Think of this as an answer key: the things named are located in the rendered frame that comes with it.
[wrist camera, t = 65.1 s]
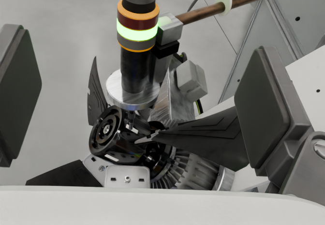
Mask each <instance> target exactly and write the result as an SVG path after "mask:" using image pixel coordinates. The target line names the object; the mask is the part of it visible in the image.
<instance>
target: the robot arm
mask: <svg viewBox="0 0 325 225"><path fill-rule="evenodd" d="M41 89H42V80H41V76H40V72H39V68H38V64H37V60H36V57H35V53H34V49H33V45H32V41H31V37H30V33H29V31H28V29H24V27H23V26H22V25H17V24H4V25H3V26H2V28H1V30H0V167H10V165H11V163H12V160H13V159H17V157H18V156H19V153H20V150H21V147H22V144H23V141H24V138H25V135H26V132H27V129H28V127H29V124H30V120H31V117H32V115H33V112H34V109H35V106H36V103H37V101H38V98H39V95H40V92H41ZM234 103H235V107H236V112H237V116H238V120H239V124H240V128H241V131H242V135H243V139H244V143H245V147H246V151H247V155H248V159H249V163H250V166H251V168H254V170H255V174H256V176H259V177H268V180H269V181H270V183H269V185H268V187H267V189H266V191H265V193H254V192H230V191H204V190H178V189H146V188H110V187H73V186H16V185H8V186H0V225H325V132H322V131H316V132H315V131H314V128H313V126H312V124H311V122H310V119H309V117H308V115H307V113H306V111H305V108H304V106H303V104H302V102H301V100H300V98H299V96H298V94H297V91H296V89H295V87H294V85H293V83H292V81H291V79H290V77H289V75H288V73H287V71H286V68H285V66H284V64H283V62H282V60H281V57H280V55H279V53H278V51H277V49H276V47H274V46H264V45H262V46H260V47H259V48H258V49H255V50H254V51H253V53H252V56H251V58H250V60H249V63H248V65H247V67H246V69H245V72H244V74H243V76H242V78H241V81H240V83H239V85H238V87H237V90H236V91H235V94H234Z"/></svg>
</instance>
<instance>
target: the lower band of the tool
mask: <svg viewBox="0 0 325 225"><path fill-rule="evenodd" d="M121 3H122V0H120V1H119V2H118V11H119V12H120V13H121V14H122V15H124V16H125V17H128V18H131V19H136V20H147V19H151V18H154V17H155V16H156V15H157V14H158V13H159V10H160V9H159V6H158V4H157V3H155V4H156V7H155V9H154V10H153V11H152V12H150V13H147V14H135V13H132V12H129V11H127V10H126V9H124V8H123V6H122V4H121ZM121 25H122V24H121ZM122 26H123V25H122ZM123 27H125V26H123ZM154 27H155V26H154ZM154 27H152V28H154ZM125 28H127V27H125ZM152 28H150V29H152ZM127 29H130V28H127ZM150 29H147V30H150ZM130 30H133V29H130ZM134 31H146V30H134ZM119 34H120V33H119ZM120 35H121V34H120ZM121 36H122V35H121ZM122 37H124V36H122ZM153 37H154V36H153ZM153 37H152V38H153ZM124 38H125V37H124ZM152 38H150V39H152ZM125 39H128V38H125ZM150 39H147V40H150ZM128 40H131V39H128ZM147 40H142V41H147ZM131 41H136V42H142V41H137V40H131ZM118 43H119V42H118ZM119 45H120V46H121V47H123V46H122V45H121V44H120V43H119ZM154 45H155V44H154ZM154 45H153V46H152V47H151V48H153V47H154ZM123 48H124V49H126V50H129V51H131V52H144V51H147V50H150V49H151V48H149V49H145V50H131V49H128V48H125V47H123Z"/></svg>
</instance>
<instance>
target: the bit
mask: <svg viewBox="0 0 325 225"><path fill-rule="evenodd" d="M128 118H129V130H132V129H133V119H134V118H135V111H129V112H128Z"/></svg>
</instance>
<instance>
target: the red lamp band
mask: <svg viewBox="0 0 325 225"><path fill-rule="evenodd" d="M117 19H118V21H119V23H120V24H122V25H123V26H125V27H127V28H130V29H133V30H147V29H150V28H152V27H154V26H156V25H157V23H158V20H159V13H158V14H157V15H156V16H155V17H154V18H151V19H147V20H136V19H131V18H128V17H125V16H124V15H122V14H121V13H120V12H119V11H118V9H117Z"/></svg>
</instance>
